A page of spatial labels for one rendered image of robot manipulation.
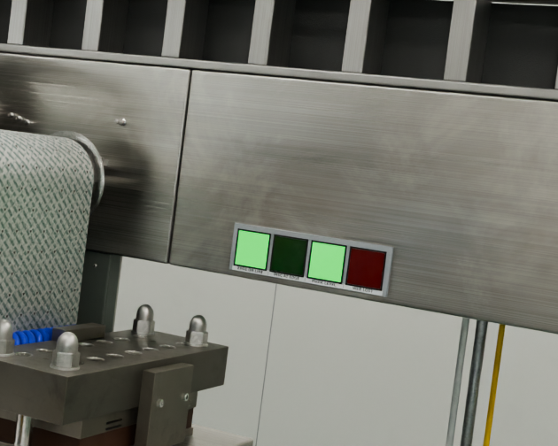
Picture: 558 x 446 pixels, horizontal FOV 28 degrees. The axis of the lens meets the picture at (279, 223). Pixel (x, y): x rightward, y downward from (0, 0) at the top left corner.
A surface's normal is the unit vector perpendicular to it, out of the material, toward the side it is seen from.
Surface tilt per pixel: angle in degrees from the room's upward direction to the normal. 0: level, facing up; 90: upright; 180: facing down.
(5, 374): 90
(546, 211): 90
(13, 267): 90
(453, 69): 90
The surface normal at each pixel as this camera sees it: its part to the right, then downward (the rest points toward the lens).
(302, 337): -0.44, -0.01
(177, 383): 0.89, 0.14
